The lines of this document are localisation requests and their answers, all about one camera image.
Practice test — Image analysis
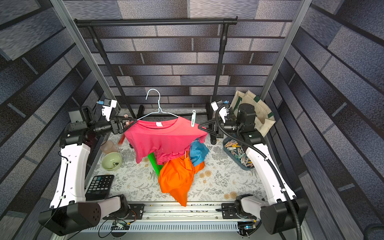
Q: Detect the dusty pink clothespin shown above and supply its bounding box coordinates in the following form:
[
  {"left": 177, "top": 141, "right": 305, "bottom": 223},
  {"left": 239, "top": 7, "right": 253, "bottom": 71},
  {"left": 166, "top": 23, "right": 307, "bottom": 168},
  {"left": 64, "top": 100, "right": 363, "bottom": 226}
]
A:
[{"left": 124, "top": 115, "right": 137, "bottom": 127}]

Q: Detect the mint green clothespin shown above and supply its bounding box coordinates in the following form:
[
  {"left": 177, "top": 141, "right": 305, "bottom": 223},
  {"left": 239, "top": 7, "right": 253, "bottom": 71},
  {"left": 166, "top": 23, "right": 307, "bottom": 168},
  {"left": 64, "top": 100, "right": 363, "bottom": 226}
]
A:
[{"left": 191, "top": 110, "right": 197, "bottom": 128}]

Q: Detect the light blue wire hanger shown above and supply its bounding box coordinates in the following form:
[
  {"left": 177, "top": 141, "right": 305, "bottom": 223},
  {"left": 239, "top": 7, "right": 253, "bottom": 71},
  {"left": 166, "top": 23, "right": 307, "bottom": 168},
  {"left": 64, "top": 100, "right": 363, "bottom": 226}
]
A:
[{"left": 138, "top": 89, "right": 179, "bottom": 120}]

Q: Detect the pink t-shirt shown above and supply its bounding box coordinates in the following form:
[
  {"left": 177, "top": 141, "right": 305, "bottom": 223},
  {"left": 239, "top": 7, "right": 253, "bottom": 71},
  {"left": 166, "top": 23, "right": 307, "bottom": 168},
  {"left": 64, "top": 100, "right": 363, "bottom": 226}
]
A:
[{"left": 125, "top": 117, "right": 208, "bottom": 165}]

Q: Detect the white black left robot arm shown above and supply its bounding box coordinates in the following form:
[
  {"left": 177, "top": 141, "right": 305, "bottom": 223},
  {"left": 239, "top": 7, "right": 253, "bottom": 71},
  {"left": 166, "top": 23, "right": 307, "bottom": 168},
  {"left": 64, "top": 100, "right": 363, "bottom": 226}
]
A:
[{"left": 38, "top": 106, "right": 132, "bottom": 236}]

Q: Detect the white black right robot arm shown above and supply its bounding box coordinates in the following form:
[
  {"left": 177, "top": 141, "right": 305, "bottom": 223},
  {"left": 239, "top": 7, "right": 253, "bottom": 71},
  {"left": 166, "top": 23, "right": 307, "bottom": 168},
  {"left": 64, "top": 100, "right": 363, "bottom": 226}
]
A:
[{"left": 216, "top": 104, "right": 308, "bottom": 240}]

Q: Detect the blue t-shirt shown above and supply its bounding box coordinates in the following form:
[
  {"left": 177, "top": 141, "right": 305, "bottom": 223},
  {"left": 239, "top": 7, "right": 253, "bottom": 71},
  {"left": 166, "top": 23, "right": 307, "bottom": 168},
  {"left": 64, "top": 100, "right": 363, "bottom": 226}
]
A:
[{"left": 190, "top": 140, "right": 209, "bottom": 167}]

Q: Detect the orange t-shirt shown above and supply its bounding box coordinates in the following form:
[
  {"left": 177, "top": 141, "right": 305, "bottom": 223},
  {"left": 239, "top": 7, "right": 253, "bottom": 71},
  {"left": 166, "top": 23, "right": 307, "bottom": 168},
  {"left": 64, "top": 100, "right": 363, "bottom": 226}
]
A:
[{"left": 159, "top": 151, "right": 205, "bottom": 207}]

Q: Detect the red pen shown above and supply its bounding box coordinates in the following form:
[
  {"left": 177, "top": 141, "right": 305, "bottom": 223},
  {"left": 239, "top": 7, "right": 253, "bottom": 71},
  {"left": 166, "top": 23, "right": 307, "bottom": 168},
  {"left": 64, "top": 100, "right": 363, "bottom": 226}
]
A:
[{"left": 118, "top": 134, "right": 126, "bottom": 146}]

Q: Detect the teal clothespin tray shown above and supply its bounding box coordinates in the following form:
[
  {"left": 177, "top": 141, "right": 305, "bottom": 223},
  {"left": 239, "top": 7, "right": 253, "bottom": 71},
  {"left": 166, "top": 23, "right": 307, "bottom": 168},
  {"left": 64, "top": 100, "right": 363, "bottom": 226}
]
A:
[{"left": 223, "top": 138, "right": 254, "bottom": 171}]

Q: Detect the cream canvas tote bag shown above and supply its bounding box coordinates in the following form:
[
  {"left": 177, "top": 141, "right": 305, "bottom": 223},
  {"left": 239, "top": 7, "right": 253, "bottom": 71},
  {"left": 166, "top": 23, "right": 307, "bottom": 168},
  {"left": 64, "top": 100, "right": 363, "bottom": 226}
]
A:
[{"left": 231, "top": 90, "right": 276, "bottom": 137}]

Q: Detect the light green bowl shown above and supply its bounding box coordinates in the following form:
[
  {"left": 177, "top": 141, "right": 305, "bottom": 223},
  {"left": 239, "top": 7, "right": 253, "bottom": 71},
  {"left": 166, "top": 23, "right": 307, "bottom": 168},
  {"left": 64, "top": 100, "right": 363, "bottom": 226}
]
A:
[{"left": 101, "top": 152, "right": 123, "bottom": 171}]

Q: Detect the floral table cloth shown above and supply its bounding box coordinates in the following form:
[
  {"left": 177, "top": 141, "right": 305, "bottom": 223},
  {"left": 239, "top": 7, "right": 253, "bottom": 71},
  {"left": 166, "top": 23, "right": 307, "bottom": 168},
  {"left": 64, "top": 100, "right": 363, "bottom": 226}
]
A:
[{"left": 91, "top": 134, "right": 266, "bottom": 202}]

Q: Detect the black calculator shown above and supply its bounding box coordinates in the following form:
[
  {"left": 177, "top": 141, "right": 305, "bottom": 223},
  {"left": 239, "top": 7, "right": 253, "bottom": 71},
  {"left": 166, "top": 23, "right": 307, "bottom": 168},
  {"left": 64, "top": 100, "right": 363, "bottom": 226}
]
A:
[{"left": 85, "top": 175, "right": 115, "bottom": 201}]

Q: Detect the black clothes rack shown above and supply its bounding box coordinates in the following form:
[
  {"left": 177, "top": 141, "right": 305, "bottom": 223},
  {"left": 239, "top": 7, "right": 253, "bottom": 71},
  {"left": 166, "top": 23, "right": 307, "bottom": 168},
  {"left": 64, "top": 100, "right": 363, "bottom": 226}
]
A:
[{"left": 75, "top": 18, "right": 238, "bottom": 115}]

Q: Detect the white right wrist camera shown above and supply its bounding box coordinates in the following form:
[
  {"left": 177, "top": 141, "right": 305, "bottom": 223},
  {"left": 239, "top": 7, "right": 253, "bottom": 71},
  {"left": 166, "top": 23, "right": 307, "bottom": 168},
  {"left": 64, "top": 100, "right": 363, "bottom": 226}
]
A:
[{"left": 211, "top": 101, "right": 231, "bottom": 123}]

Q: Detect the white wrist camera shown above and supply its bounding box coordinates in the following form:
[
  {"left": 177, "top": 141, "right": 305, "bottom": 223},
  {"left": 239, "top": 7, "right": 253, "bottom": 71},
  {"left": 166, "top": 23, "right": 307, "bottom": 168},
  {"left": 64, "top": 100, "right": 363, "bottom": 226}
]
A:
[
  {"left": 211, "top": 101, "right": 231, "bottom": 123},
  {"left": 97, "top": 99, "right": 118, "bottom": 122}
]

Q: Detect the black corrugated cable conduit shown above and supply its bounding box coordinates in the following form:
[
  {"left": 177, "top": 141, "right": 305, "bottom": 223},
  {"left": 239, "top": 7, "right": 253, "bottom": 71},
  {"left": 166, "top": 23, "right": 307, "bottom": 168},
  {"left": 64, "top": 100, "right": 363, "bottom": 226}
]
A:
[{"left": 214, "top": 103, "right": 303, "bottom": 240}]

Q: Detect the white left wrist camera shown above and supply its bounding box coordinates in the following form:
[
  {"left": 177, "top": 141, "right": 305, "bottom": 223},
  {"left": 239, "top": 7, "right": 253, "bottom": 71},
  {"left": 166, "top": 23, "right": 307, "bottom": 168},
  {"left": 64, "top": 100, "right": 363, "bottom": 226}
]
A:
[{"left": 97, "top": 99, "right": 118, "bottom": 122}]

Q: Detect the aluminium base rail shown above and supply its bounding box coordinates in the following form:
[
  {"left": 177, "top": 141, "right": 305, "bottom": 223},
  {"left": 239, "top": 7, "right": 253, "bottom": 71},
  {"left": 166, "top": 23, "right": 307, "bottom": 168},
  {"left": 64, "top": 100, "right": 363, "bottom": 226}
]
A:
[{"left": 56, "top": 201, "right": 307, "bottom": 233}]

